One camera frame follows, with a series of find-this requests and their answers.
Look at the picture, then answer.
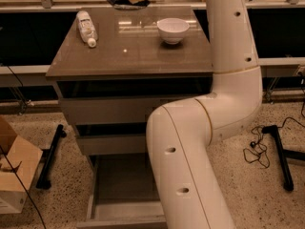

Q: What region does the grey drawer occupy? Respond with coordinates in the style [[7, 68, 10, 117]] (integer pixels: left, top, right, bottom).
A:
[[76, 122, 146, 156], [76, 153, 168, 229], [58, 76, 212, 125]]

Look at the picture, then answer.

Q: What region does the black left floor leg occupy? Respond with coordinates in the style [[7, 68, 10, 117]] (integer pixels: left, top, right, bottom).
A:
[[36, 124, 67, 190]]

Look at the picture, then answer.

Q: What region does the grey middle drawer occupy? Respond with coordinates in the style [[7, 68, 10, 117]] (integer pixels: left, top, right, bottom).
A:
[[76, 122, 146, 156]]

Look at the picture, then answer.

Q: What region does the grey drawer cabinet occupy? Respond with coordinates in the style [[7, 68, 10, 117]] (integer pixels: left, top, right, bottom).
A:
[[46, 6, 224, 164]]

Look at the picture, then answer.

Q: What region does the grey bottom drawer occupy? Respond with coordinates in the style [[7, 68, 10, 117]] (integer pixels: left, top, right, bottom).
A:
[[76, 153, 168, 229]]

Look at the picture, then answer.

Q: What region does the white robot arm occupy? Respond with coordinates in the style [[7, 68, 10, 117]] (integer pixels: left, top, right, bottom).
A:
[[146, 0, 262, 229]]

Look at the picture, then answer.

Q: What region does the black right floor leg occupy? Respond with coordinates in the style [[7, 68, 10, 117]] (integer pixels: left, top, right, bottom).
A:
[[262, 125, 305, 192]]

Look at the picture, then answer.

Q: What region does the white ceramic bowl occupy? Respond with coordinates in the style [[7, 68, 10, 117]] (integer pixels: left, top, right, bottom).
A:
[[157, 18, 190, 45]]

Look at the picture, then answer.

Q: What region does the white plastic bottle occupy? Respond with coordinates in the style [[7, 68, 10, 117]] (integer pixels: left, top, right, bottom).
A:
[[76, 10, 98, 48]]

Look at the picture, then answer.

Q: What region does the black cable at left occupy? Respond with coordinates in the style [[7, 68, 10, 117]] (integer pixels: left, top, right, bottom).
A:
[[0, 59, 48, 229]]

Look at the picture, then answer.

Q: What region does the grey top drawer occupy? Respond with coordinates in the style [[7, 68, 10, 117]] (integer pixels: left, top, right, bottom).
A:
[[58, 76, 212, 125]]

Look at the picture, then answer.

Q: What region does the brown cardboard box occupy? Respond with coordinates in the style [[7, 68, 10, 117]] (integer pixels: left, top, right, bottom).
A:
[[0, 117, 42, 214]]

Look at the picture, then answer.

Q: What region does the black cable on floor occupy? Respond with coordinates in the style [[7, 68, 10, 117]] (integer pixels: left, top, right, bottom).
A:
[[242, 116, 305, 170]]

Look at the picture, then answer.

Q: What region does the black floor leg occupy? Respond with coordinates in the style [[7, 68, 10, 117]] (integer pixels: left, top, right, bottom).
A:
[[36, 124, 67, 190], [262, 125, 305, 192]]

